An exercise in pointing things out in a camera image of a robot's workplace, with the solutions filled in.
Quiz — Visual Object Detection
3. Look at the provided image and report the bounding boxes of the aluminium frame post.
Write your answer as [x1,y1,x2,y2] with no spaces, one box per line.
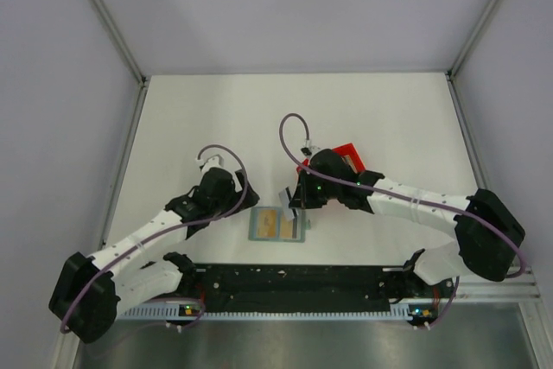
[447,0,532,80]
[88,0,147,86]

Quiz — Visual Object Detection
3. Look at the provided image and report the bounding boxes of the red plastic bin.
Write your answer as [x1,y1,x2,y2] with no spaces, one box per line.
[302,143,366,171]

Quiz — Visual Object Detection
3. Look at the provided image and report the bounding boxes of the grey striped credit card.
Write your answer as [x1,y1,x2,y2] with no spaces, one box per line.
[278,187,297,221]

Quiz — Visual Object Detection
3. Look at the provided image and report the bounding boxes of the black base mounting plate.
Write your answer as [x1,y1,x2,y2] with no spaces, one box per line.
[146,263,454,314]

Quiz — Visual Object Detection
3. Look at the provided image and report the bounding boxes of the left aluminium frame post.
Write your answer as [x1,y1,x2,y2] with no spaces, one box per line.
[88,0,147,86]

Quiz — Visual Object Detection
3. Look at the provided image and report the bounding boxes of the aluminium front rail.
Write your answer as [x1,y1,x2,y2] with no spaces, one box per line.
[455,271,541,303]

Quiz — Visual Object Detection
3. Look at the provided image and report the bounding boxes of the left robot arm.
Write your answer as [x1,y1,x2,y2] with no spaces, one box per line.
[48,167,259,343]

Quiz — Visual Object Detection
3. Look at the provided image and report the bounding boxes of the right aluminium frame post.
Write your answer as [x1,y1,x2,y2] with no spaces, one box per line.
[447,0,532,80]

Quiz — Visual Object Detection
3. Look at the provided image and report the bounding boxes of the grey slotted cable duct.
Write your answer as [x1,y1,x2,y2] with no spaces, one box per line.
[118,303,434,321]

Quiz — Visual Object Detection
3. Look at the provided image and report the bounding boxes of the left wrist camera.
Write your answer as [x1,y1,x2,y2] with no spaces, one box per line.
[196,154,225,174]

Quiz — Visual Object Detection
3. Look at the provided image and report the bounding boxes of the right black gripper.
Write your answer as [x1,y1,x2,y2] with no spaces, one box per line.
[289,169,341,209]

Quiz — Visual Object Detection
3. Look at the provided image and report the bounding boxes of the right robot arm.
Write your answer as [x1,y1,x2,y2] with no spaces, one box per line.
[289,147,525,296]

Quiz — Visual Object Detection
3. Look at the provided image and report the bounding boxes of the stack of credit cards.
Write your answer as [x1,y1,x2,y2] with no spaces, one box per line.
[343,154,365,172]

